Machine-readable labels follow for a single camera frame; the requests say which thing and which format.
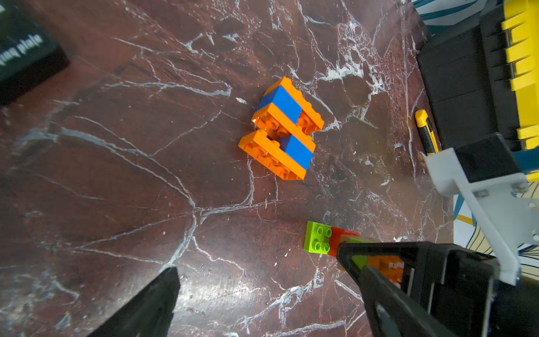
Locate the black charging board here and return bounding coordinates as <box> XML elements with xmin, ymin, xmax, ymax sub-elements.
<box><xmin>1</xmin><ymin>1</ymin><xmax>70</xmax><ymax>107</ymax></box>

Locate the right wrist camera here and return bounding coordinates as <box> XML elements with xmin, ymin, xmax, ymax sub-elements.
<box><xmin>425</xmin><ymin>133</ymin><xmax>538</xmax><ymax>285</ymax></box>

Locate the red 2x2 lego brick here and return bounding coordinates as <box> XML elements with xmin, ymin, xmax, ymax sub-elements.
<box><xmin>328</xmin><ymin>227</ymin><xmax>361</xmax><ymax>258</ymax></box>

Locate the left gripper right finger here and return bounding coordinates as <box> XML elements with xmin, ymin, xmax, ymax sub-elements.
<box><xmin>359</xmin><ymin>266</ymin><xmax>455</xmax><ymax>336</ymax></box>

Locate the blue 2x2 lego brick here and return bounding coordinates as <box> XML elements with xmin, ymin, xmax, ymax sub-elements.
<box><xmin>255</xmin><ymin>86</ymin><xmax>302</xmax><ymax>124</ymax></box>
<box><xmin>277</xmin><ymin>135</ymin><xmax>313</xmax><ymax>171</ymax></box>

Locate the yellow utility knife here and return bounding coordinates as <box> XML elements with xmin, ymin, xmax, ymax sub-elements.
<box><xmin>415</xmin><ymin>110</ymin><xmax>439</xmax><ymax>156</ymax></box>

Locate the orange 2x4 lego brick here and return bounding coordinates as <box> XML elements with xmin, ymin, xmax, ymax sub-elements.
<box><xmin>238</xmin><ymin>130</ymin><xmax>307</xmax><ymax>181</ymax></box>
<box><xmin>251</xmin><ymin>103</ymin><xmax>316</xmax><ymax>152</ymax></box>
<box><xmin>263</xmin><ymin>77</ymin><xmax>324</xmax><ymax>134</ymax></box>

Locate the small green lego brick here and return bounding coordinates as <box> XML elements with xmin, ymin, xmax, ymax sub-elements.
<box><xmin>303</xmin><ymin>220</ymin><xmax>333</xmax><ymax>255</ymax></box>

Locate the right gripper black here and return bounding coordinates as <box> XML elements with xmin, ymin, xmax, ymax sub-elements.
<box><xmin>335</xmin><ymin>241</ymin><xmax>538</xmax><ymax>336</ymax></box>

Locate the yellow black toolbox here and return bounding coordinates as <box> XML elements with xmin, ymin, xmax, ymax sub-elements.
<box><xmin>416</xmin><ymin>0</ymin><xmax>539</xmax><ymax>182</ymax></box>

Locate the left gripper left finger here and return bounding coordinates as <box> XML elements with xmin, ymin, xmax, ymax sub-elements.
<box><xmin>90</xmin><ymin>267</ymin><xmax>181</xmax><ymax>336</ymax></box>

